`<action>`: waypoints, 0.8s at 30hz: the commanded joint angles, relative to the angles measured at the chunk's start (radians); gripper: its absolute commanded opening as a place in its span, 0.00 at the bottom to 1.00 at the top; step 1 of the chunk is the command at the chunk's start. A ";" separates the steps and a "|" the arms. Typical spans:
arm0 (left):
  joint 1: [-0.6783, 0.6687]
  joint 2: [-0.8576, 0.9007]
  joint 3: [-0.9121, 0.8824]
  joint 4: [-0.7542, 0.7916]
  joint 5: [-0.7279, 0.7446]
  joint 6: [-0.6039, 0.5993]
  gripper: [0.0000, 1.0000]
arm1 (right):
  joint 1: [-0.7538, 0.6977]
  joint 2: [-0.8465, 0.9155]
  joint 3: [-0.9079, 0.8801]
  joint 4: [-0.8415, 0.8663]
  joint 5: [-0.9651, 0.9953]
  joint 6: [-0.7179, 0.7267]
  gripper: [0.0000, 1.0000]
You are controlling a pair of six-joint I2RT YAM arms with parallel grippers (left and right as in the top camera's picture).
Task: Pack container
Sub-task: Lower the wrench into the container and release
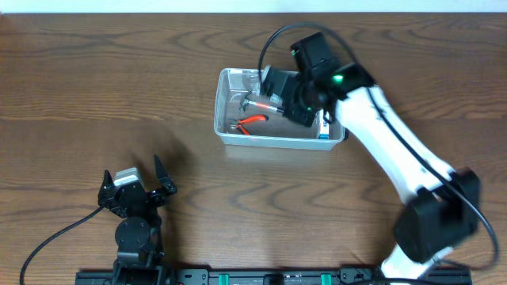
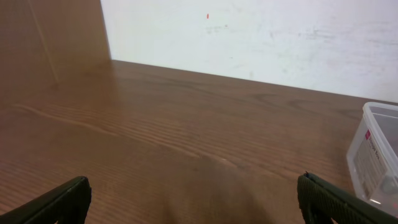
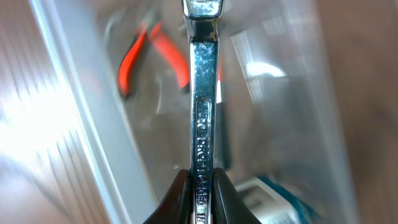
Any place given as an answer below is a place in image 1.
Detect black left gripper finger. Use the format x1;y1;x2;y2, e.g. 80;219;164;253
154;154;177;195
101;169;114;188

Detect blue white screwdriver box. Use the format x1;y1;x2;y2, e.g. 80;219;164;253
317;110;330;140

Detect orange black cutting pliers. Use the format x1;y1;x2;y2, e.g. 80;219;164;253
232;114;269;135

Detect small black claw hammer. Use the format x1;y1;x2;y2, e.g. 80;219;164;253
239;91;284;114

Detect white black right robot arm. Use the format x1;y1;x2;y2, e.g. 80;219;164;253
261;32;483;282

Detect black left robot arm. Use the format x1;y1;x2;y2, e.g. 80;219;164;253
97;155;177;285

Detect clear plastic container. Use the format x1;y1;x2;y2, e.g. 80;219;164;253
214;68;345;150

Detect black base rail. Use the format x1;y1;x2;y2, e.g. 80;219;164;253
74;267;473;285

